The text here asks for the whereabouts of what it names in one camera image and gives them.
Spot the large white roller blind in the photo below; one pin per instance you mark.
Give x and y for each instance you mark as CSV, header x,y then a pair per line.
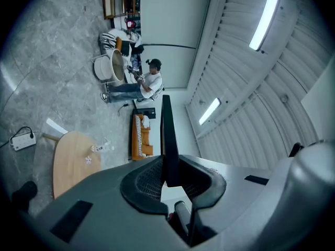
x,y
175,17
167,67

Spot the single pink flower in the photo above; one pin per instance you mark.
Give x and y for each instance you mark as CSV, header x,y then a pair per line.
x,y
88,159

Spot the long ceiling light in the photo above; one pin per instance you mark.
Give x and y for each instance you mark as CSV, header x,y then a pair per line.
x,y
209,111
264,20

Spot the striped pillow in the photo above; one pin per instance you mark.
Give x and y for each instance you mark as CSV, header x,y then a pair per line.
x,y
107,39

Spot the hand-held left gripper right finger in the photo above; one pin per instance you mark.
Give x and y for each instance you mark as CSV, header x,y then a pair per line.
x,y
235,192

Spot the striped sofa cushion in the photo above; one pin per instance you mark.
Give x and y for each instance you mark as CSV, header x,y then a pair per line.
x,y
140,137

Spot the black framed picture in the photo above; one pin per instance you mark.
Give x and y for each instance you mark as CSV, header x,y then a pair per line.
x,y
169,140

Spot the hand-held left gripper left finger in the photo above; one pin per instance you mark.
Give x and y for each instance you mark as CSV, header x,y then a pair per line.
x,y
104,218

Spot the person's black shoe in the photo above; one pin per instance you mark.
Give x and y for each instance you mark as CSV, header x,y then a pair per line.
x,y
24,195

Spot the ceiling smoke detector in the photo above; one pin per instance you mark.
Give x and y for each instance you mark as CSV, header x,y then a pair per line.
x,y
284,98

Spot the black case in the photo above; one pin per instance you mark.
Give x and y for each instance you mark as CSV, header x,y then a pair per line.
x,y
144,112

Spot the wooden shelf rack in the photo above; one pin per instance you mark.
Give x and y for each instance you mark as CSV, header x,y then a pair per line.
x,y
106,4

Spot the red bag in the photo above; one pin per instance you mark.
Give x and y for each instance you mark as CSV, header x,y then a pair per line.
x,y
130,23

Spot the orange sofa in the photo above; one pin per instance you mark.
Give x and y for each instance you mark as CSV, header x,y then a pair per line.
x,y
136,140

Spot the white clothes pile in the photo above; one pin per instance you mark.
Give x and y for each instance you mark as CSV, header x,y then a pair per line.
x,y
134,36

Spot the white power strip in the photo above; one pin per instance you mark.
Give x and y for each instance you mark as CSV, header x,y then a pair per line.
x,y
23,141

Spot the orange cushion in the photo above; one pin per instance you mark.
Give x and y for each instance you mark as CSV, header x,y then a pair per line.
x,y
119,44

